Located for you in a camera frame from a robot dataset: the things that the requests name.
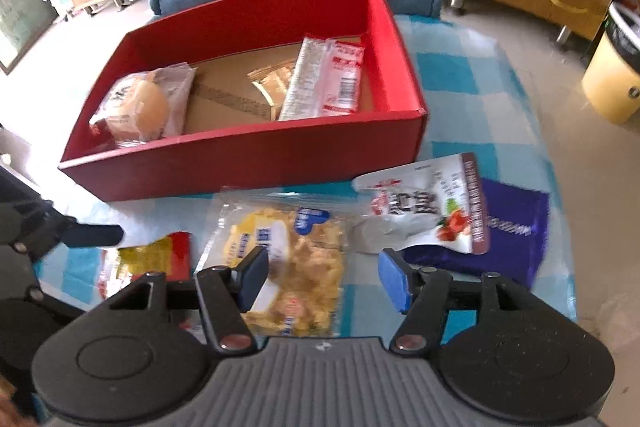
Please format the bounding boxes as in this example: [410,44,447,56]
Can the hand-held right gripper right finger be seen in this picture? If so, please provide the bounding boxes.
[377,248,543,354]

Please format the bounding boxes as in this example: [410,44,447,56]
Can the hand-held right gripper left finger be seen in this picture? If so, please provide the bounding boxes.
[102,246,271,353]

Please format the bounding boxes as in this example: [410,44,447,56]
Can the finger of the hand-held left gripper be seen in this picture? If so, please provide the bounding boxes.
[0,199,125,265]

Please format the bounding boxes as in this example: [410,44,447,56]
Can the clear bag of yellow puffs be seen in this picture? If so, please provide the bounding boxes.
[192,189,351,339]

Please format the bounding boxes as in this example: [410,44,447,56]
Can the red yellow snack packet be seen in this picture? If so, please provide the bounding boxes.
[97,231,193,303]

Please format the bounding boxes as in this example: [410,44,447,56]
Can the white pouch with red print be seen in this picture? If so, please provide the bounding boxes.
[351,153,488,256]

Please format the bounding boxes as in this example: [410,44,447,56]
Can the red cardboard box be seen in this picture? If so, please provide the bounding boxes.
[57,0,428,204]

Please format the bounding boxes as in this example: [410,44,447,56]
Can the purple wafer packet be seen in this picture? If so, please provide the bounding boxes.
[400,178,551,290]

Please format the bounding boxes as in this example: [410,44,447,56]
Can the clear bread pastry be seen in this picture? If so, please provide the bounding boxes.
[89,63,197,148]

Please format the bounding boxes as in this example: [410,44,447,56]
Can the tan gold snack packet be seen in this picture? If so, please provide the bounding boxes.
[247,59,299,108]

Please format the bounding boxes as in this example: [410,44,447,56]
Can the red white long snack packet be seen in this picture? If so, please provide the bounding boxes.
[277,36,365,122]

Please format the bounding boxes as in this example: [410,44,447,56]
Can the blue white checkered tablecloth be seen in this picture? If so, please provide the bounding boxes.
[30,14,581,348]

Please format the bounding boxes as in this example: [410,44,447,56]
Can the yellow trash bin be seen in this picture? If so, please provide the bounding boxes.
[581,2,640,125]

